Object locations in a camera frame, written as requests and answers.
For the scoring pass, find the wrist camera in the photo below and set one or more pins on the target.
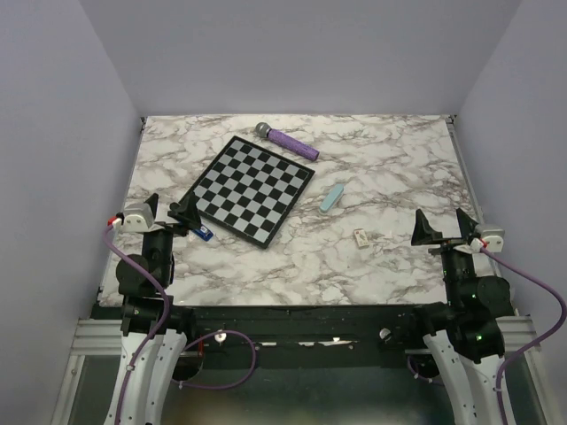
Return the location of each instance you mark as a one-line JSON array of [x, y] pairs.
[[136, 218], [487, 237]]

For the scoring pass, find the black and silver chessboard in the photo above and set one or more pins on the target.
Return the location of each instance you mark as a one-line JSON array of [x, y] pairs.
[[249, 190]]

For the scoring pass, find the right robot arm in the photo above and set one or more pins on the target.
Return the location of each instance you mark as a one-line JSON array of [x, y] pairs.
[[462, 334]]

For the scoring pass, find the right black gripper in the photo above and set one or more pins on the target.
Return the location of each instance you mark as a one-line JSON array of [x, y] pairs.
[[423, 230]]

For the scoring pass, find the purple glitter toy microphone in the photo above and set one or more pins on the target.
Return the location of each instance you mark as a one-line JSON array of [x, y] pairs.
[[264, 130]]

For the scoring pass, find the white staple box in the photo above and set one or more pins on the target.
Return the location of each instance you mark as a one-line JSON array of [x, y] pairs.
[[361, 238]]

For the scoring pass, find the aluminium mounting rail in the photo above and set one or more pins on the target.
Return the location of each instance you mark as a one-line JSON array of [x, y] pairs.
[[304, 337]]

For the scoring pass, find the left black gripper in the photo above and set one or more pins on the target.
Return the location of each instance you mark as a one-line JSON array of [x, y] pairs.
[[187, 212]]

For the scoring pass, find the light blue stapler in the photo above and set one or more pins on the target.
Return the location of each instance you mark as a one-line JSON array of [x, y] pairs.
[[331, 198]]

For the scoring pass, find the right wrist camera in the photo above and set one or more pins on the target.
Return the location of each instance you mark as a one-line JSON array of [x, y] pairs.
[[487, 237]]

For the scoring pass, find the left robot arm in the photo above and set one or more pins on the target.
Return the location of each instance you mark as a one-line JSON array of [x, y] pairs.
[[153, 330]]

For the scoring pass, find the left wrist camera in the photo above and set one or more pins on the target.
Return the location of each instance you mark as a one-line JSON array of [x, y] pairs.
[[136, 218]]

